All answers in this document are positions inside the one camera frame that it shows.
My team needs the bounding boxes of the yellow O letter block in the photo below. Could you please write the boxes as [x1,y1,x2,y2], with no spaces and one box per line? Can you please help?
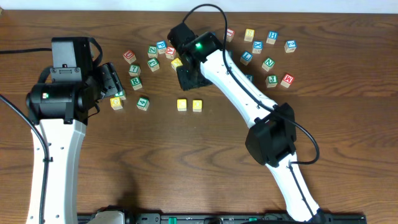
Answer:
[192,100,203,112]

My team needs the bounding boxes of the yellow C letter block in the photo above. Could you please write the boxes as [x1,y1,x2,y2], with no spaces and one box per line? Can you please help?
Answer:
[177,99,187,111]

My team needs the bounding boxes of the blue L letter block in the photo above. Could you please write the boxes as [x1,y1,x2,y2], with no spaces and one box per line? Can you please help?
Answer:
[240,51,252,65]

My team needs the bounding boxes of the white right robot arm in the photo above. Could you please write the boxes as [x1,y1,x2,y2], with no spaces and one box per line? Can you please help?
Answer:
[167,22,322,223]

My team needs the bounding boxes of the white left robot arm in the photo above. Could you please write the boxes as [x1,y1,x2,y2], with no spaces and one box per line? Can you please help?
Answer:
[26,37,123,223]

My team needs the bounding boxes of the yellow block beside R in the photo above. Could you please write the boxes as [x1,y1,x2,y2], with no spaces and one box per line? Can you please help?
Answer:
[171,58,183,71]

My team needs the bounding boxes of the green V letter block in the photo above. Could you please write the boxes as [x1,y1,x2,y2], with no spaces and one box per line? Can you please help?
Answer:
[114,90,126,100]

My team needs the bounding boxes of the yellow G letter block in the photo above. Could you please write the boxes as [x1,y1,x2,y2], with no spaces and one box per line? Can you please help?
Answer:
[110,97,123,110]

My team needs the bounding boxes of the red A letter block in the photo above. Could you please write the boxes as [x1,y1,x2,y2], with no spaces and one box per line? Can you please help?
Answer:
[165,46,176,60]

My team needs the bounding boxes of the green R letter block left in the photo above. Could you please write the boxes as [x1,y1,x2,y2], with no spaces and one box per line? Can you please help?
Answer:
[130,77,143,91]

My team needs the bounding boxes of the green 7 number block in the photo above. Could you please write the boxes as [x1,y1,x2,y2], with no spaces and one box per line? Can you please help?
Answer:
[129,65,141,77]

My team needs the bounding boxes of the red U letter block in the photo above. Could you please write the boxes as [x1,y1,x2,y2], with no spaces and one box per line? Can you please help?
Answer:
[123,50,137,64]

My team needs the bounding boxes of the blue P letter block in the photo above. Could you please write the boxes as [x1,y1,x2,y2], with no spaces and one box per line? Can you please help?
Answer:
[156,40,167,54]

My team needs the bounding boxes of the green 4 number block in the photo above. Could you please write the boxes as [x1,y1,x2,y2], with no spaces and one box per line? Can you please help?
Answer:
[136,97,150,111]

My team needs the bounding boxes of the green Z letter block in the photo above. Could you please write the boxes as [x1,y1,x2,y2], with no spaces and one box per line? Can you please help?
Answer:
[147,45,158,58]

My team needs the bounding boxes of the red I letter block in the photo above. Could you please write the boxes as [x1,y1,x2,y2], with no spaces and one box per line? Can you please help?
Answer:
[226,28,235,42]

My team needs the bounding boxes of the blue 5 number block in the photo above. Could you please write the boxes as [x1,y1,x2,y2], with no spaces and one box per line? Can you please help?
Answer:
[246,75,253,82]

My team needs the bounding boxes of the yellow S letter block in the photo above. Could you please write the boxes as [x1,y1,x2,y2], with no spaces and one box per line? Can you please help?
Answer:
[244,29,255,42]

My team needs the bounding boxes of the blue X letter block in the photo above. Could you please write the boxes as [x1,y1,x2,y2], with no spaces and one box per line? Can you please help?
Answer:
[252,41,263,54]

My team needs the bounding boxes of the green N letter block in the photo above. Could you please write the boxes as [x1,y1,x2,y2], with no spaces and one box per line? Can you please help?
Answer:
[262,57,275,72]

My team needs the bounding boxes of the green J letter block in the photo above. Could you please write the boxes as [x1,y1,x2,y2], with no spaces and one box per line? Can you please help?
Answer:
[266,75,278,88]

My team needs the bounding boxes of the blue H letter block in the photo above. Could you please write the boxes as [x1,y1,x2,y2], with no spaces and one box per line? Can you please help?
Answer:
[266,31,278,45]

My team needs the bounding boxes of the red M letter block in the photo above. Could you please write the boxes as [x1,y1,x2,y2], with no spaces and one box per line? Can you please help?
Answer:
[280,73,295,88]

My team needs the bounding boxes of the blue 2 number block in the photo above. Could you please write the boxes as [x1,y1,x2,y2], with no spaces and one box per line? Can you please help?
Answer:
[284,40,297,53]

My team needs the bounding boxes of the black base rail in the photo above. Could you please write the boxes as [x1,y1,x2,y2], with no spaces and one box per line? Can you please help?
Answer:
[76,212,368,224]

